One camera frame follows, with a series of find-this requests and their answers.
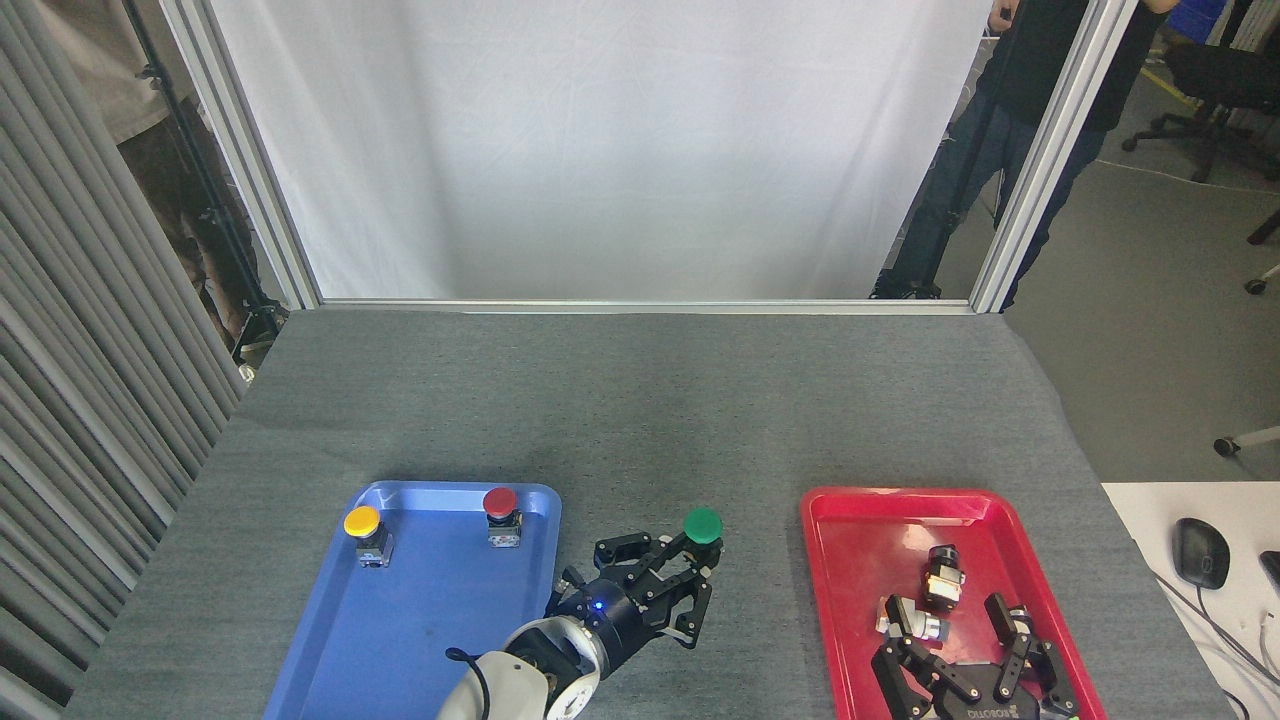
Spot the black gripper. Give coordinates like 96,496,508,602
548,533,716,681
872,592,1079,720

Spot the green push button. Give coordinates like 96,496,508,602
683,507,724,573

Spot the red push button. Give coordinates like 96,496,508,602
482,487,524,549

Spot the yellow push button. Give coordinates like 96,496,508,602
343,505,393,569

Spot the red plastic tray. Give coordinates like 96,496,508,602
800,486,1109,720

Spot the white desk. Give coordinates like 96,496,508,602
1100,482,1280,720

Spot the blue plastic tray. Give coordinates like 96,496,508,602
262,480,563,720

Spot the black computer mouse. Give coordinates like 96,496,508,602
1172,518,1231,591

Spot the white chair leg with caster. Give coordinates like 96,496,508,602
1213,425,1280,459

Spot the white backdrop cloth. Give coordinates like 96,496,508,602
210,0,993,301

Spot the person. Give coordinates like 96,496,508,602
875,0,1181,311
40,0,259,351

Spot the grey pleated curtain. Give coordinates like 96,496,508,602
0,0,251,720

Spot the black office chair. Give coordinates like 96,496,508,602
1120,0,1280,186

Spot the blue plastic crate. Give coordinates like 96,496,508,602
1168,0,1233,43

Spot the white orange switch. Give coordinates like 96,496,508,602
878,597,949,643

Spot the black selector switch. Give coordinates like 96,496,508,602
920,545,967,611

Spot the grey mouse cable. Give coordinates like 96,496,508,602
1150,570,1280,696

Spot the silver aluminium frame crossbar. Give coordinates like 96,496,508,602
320,298,976,316

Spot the silver aluminium frame post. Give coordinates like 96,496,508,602
160,0,326,311
968,0,1141,316

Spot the white floor cable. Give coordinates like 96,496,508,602
1095,155,1280,198

